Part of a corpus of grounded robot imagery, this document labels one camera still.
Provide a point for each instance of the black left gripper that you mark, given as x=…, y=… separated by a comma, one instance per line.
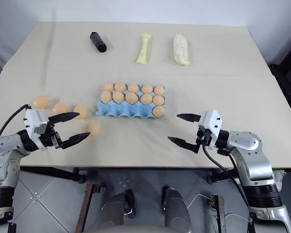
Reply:
x=48, y=138

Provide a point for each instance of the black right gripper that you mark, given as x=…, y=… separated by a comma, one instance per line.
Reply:
x=203, y=137

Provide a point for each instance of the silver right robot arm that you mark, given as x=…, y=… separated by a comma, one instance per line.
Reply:
x=254, y=157

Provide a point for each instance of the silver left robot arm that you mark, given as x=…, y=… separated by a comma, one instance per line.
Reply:
x=4, y=145

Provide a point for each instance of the blue egg tray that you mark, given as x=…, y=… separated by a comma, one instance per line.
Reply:
x=121, y=111

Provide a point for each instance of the brown egg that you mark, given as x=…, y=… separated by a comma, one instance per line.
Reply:
x=120, y=87
x=106, y=96
x=94, y=128
x=159, y=90
x=60, y=108
x=147, y=88
x=131, y=98
x=83, y=110
x=158, y=100
x=133, y=88
x=146, y=99
x=158, y=111
x=108, y=86
x=41, y=102
x=118, y=96

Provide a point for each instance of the dark rounded robot leg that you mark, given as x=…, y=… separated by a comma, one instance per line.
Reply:
x=116, y=211
x=175, y=208

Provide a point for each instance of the white bag roll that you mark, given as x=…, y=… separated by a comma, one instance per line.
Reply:
x=181, y=49

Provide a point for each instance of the yellow bag roll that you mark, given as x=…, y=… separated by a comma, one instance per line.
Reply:
x=143, y=49

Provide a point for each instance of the black bag roll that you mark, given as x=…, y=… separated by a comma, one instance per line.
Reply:
x=98, y=41

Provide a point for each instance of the dark background furniture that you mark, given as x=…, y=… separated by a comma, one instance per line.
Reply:
x=287, y=70

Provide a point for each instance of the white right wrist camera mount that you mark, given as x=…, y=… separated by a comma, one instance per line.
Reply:
x=212, y=121

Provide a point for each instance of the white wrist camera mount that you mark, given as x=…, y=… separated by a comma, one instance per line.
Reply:
x=212, y=121
x=32, y=119

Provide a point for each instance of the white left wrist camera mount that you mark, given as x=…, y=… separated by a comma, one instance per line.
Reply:
x=32, y=119

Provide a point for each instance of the black table frame bar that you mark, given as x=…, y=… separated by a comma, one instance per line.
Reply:
x=220, y=176
x=53, y=176

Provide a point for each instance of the rusty metal table bracket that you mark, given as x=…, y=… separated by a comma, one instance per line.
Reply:
x=87, y=206
x=219, y=213

